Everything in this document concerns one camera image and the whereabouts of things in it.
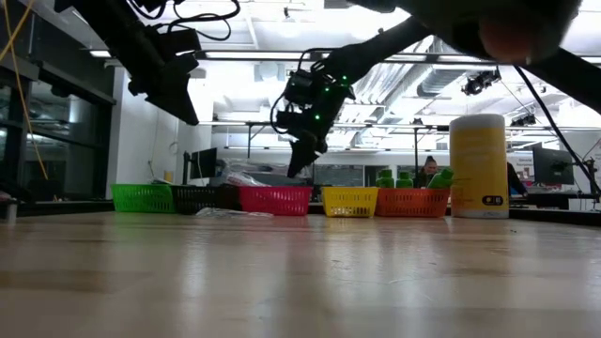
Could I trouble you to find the yellow plastic basket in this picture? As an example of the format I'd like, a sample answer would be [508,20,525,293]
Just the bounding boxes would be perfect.
[321,186,379,219]

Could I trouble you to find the black metal rack frame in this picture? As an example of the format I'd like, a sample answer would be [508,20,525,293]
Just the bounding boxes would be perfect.
[186,119,446,187]

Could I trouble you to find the red white toothbrush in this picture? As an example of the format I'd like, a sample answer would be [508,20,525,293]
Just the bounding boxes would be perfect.
[193,207,275,219]

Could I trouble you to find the silver ventilation duct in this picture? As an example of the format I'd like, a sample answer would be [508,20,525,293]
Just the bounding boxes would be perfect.
[347,37,470,121]

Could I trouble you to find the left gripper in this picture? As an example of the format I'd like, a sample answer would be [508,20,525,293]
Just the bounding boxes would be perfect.
[126,27,204,127]

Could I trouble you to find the person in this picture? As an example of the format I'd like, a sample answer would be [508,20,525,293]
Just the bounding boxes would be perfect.
[415,155,441,189]
[506,161,529,198]

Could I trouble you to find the red plastic basket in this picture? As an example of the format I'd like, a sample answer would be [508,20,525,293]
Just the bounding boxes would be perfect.
[238,185,314,218]

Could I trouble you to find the black computer monitor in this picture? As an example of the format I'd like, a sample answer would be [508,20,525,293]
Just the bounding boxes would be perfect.
[182,146,219,184]
[532,146,575,187]

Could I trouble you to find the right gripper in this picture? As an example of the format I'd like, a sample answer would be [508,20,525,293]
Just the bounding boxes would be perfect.
[270,69,357,179]

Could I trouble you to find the black plastic basket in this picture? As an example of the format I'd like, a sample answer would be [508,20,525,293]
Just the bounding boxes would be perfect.
[169,184,243,216]

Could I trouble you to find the green plastic basket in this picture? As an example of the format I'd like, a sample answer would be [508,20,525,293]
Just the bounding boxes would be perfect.
[111,182,177,214]

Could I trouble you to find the yellow cable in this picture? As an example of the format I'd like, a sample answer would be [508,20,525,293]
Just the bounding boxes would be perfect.
[0,0,50,180]

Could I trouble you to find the yellow canister white lid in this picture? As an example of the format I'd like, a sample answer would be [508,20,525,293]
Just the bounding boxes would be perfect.
[449,114,510,220]

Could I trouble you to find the orange plastic basket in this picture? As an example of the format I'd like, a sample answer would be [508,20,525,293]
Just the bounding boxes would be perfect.
[374,188,452,219]

